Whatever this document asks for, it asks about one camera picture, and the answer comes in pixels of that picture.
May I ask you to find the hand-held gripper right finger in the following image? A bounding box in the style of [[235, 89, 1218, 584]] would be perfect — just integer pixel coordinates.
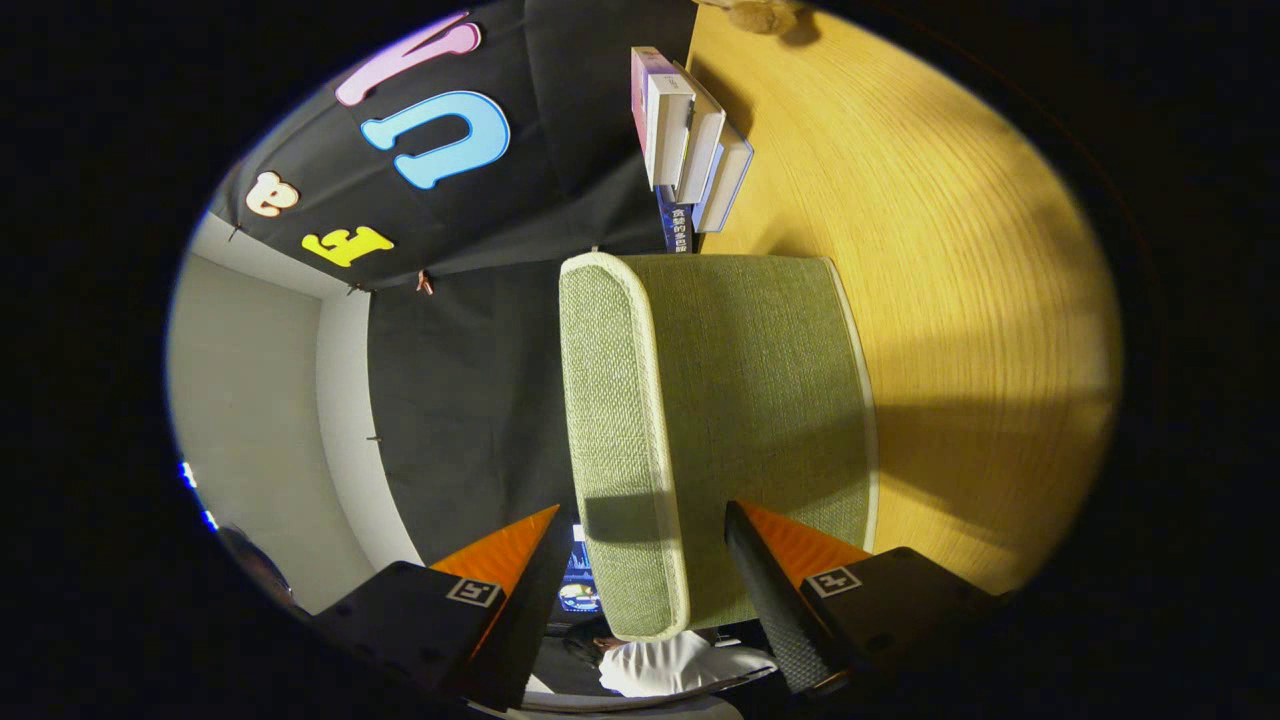
[[724, 499, 1002, 697]]

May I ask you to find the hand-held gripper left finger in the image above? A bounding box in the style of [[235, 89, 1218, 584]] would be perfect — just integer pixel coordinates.
[[310, 505, 577, 712]]

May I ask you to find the green fabric storage box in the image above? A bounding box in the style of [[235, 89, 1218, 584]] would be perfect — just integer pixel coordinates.
[[558, 251, 881, 642]]

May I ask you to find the computer monitor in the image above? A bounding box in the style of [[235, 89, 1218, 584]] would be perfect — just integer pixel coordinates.
[[558, 524, 603, 614]]

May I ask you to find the black backdrop cloth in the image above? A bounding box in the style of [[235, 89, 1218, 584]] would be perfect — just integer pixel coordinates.
[[205, 0, 701, 593]]

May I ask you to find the dark blue book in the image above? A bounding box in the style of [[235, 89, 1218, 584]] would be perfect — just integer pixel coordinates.
[[655, 185, 697, 255]]

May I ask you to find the pale blue book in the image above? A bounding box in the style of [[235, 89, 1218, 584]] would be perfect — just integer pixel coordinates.
[[692, 120, 756, 235]]

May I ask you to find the white book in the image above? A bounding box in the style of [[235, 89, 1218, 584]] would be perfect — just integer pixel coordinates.
[[674, 62, 728, 207]]

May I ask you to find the pink cover book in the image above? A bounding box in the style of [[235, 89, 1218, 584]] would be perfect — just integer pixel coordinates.
[[630, 45, 698, 192]]

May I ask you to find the tan plush toy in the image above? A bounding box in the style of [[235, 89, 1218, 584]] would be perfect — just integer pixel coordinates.
[[724, 0, 803, 37]]

